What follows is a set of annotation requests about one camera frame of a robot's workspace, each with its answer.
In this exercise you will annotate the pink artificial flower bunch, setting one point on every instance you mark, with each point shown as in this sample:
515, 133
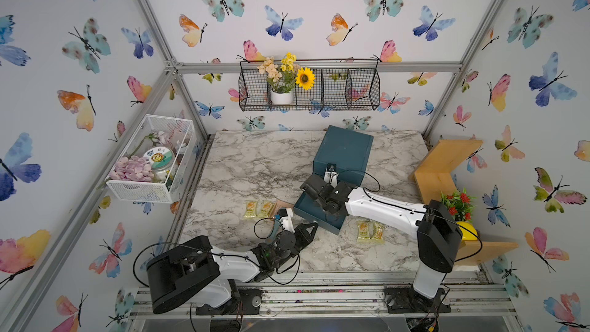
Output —
135, 168

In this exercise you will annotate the teal handled brush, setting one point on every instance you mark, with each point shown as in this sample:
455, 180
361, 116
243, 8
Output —
277, 226

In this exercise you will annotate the black wire wall basket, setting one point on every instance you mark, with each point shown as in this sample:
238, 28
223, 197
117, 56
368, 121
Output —
340, 85

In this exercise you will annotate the wooden wall shelf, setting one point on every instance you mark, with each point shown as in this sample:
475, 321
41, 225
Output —
433, 179

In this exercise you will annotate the white mesh wall basket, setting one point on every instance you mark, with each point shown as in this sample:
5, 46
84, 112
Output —
177, 134

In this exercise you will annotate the dark teal drawer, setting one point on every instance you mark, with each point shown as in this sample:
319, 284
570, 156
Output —
308, 209

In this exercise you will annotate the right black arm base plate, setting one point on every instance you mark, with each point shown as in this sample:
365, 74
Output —
405, 300

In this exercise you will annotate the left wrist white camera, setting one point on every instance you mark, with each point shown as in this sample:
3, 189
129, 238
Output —
284, 215

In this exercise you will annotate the round green label tin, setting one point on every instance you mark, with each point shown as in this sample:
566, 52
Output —
160, 158

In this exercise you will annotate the dark teal drawer cabinet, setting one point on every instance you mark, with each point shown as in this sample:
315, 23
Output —
348, 150

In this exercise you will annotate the wrist white camera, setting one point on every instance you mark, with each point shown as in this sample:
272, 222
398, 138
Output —
284, 215
331, 174

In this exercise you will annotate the yellow toy on shelf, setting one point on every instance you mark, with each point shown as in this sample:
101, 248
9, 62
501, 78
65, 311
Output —
469, 233

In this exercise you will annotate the yellow cookie packet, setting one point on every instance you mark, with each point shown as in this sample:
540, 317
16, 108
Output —
378, 233
363, 231
251, 211
266, 209

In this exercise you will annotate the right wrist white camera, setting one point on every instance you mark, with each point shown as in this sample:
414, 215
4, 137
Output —
331, 174

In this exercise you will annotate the white pot yellow flowers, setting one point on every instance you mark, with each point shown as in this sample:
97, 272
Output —
286, 76

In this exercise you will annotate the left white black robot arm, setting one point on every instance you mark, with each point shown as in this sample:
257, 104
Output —
199, 272

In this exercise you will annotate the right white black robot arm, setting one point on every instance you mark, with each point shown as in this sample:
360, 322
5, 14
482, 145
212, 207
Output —
437, 234

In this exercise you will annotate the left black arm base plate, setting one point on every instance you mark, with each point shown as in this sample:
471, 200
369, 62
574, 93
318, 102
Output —
242, 302

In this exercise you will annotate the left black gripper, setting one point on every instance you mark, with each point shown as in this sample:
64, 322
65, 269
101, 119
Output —
303, 238

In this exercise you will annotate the red flower green plant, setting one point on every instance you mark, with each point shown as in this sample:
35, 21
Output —
460, 205

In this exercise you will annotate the pink wooden brush tray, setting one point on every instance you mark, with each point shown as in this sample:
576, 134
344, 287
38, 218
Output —
279, 205

